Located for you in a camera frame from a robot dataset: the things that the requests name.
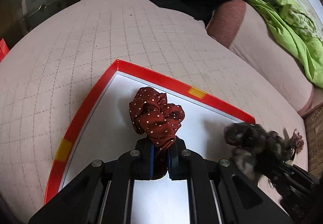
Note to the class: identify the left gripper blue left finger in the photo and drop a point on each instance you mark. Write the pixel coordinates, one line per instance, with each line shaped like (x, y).
(144, 162)

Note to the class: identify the dark grey floral scrunchie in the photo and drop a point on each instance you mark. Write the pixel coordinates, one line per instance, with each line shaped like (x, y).
(253, 145)

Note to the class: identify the green blanket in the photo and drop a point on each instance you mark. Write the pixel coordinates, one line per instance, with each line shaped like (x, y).
(296, 32)

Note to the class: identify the pink quilted mattress cover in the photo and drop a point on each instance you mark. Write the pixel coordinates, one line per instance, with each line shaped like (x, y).
(54, 95)

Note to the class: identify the red gift bag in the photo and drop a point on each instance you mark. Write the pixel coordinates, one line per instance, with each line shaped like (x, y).
(4, 49)

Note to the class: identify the red gingham scrunchie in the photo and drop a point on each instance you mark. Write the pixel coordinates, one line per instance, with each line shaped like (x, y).
(297, 142)

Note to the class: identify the pink bolster cushion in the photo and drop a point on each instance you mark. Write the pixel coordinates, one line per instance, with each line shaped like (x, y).
(241, 29)

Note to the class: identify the striped floral brown cushion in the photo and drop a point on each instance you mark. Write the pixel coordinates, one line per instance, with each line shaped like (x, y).
(314, 132)

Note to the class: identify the red shallow box tray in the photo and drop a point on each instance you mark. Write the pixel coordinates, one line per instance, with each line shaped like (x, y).
(103, 191)

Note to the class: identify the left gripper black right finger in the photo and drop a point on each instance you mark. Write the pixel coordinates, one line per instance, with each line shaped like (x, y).
(176, 167)

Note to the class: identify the red polka dot scrunchie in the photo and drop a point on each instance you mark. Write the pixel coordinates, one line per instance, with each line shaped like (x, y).
(151, 114)

